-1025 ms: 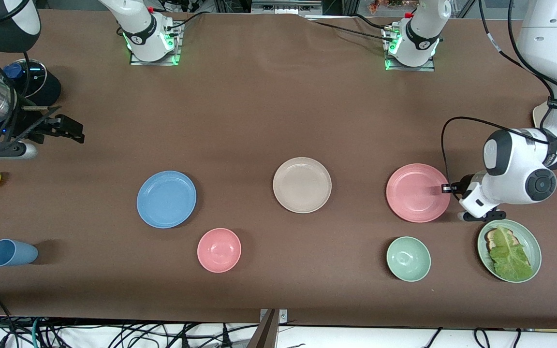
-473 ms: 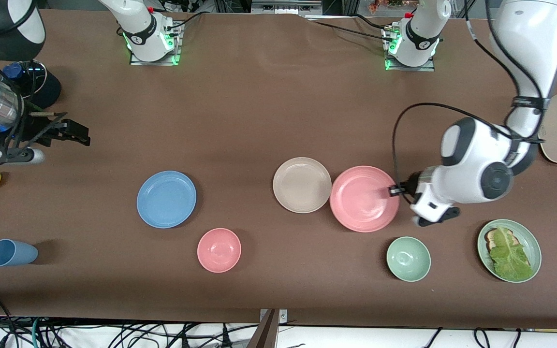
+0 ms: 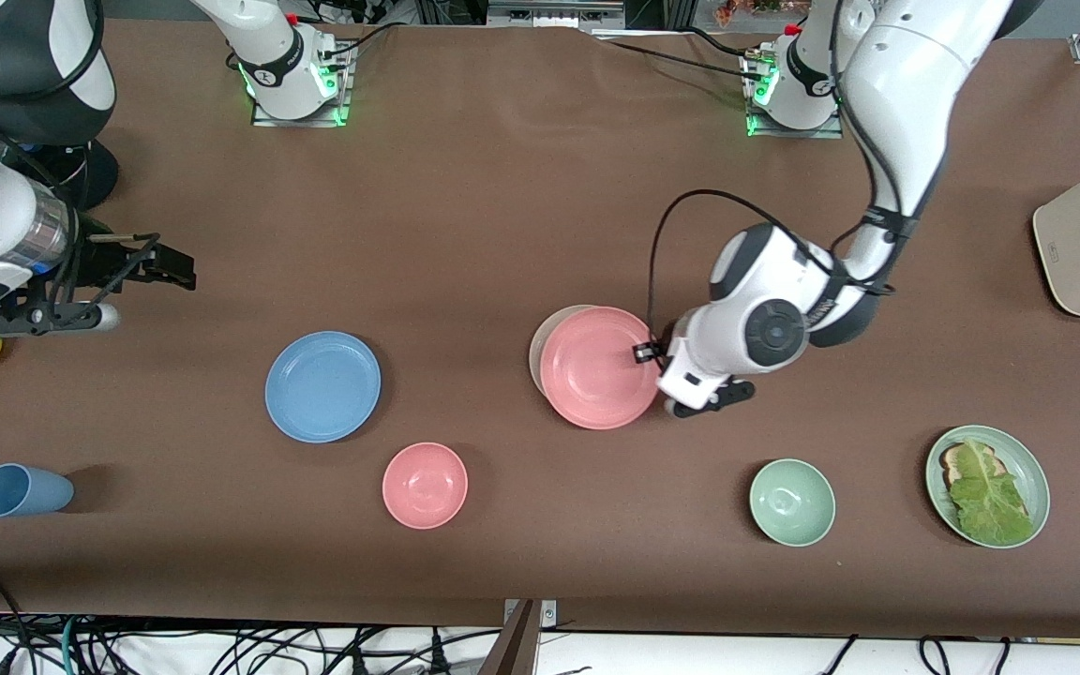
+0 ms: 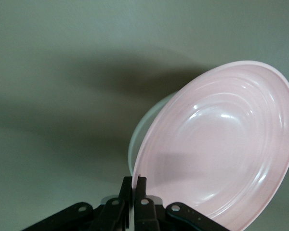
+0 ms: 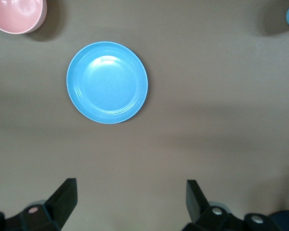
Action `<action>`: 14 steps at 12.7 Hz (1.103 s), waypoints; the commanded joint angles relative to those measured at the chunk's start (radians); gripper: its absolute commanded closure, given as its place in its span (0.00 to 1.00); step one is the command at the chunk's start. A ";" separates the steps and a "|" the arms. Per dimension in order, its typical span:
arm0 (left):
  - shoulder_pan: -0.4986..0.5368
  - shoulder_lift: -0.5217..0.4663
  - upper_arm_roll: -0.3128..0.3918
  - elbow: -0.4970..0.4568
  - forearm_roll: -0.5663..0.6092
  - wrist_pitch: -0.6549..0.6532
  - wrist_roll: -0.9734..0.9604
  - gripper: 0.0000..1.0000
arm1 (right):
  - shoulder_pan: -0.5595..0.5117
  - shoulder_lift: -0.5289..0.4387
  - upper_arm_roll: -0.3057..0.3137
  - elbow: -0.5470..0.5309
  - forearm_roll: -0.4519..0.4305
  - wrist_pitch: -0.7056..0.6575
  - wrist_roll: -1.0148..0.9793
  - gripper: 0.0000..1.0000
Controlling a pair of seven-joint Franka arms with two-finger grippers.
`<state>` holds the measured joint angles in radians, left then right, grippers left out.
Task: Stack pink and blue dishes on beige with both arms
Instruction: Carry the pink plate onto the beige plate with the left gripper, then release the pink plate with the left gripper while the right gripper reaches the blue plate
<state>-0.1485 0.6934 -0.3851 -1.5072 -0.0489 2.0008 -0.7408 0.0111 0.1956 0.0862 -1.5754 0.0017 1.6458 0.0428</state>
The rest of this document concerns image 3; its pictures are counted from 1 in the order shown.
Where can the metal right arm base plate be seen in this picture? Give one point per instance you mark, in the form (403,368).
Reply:
(345,84)

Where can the green bowl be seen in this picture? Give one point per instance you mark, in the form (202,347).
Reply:
(792,502)

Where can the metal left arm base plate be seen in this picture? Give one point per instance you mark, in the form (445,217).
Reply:
(760,131)

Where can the green plate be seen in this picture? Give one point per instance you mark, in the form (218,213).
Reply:
(1027,469)

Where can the green lettuce leaf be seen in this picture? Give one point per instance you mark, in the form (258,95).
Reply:
(990,502)

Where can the dark grey beam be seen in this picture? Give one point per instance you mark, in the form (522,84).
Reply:
(514,647)

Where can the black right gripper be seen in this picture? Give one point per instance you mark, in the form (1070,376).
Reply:
(107,265)

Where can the blue cup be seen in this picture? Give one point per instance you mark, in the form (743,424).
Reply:
(24,491)

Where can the aluminium frame bar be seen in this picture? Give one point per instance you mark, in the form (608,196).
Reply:
(554,11)

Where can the silver table bracket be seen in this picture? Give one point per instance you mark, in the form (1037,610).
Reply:
(549,611)

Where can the brown table cloth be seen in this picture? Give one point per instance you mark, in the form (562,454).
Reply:
(221,234)

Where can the orange artificial flowers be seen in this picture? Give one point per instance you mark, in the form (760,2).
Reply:
(737,9)

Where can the pink bowl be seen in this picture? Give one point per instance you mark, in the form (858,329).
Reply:
(425,486)

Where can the beige plate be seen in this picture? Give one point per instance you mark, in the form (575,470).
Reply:
(536,352)

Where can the pink plate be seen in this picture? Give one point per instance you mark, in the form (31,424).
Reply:
(596,370)

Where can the toasted bread slice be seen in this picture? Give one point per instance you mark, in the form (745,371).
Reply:
(951,459)

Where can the blue plate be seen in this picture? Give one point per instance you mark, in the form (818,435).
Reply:
(322,386)

